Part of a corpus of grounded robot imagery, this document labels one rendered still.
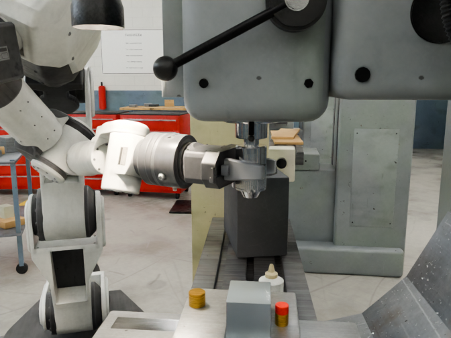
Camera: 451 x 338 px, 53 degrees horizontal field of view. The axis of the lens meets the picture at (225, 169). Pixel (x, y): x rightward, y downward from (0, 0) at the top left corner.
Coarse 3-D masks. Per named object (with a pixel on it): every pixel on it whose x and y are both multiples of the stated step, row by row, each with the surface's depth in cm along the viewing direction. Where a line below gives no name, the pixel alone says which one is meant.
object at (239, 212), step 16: (272, 176) 102; (224, 192) 122; (240, 192) 101; (272, 192) 102; (288, 192) 102; (224, 208) 123; (240, 208) 101; (256, 208) 102; (272, 208) 102; (288, 208) 103; (224, 224) 124; (240, 224) 102; (256, 224) 103; (272, 224) 103; (240, 240) 103; (256, 240) 103; (272, 240) 104; (240, 256) 104; (256, 256) 104
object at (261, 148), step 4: (240, 144) 68; (260, 144) 68; (236, 148) 67; (240, 148) 66; (244, 148) 66; (248, 148) 66; (252, 148) 66; (256, 148) 66; (260, 148) 66; (264, 148) 67; (240, 152) 66; (244, 152) 66; (248, 152) 66; (252, 152) 66; (256, 152) 66; (260, 152) 66; (264, 152) 67
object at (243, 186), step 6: (240, 156) 67; (246, 156) 66; (252, 156) 66; (258, 156) 66; (264, 156) 67; (252, 162) 66; (258, 162) 66; (264, 162) 67; (264, 168) 67; (264, 174) 68; (240, 180) 67; (246, 180) 67; (252, 180) 67; (258, 180) 67; (264, 180) 68; (240, 186) 67; (246, 186) 67; (252, 186) 67; (258, 186) 67; (264, 186) 68
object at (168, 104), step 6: (168, 102) 932; (120, 108) 887; (126, 108) 886; (132, 108) 886; (138, 108) 885; (144, 108) 884; (150, 108) 884; (156, 108) 883; (162, 108) 882; (168, 108) 882; (174, 108) 881; (180, 108) 880
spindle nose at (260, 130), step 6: (240, 126) 66; (246, 126) 65; (258, 126) 65; (264, 126) 66; (240, 132) 66; (246, 132) 65; (258, 132) 65; (264, 132) 66; (240, 138) 66; (246, 138) 65; (258, 138) 66; (264, 138) 66
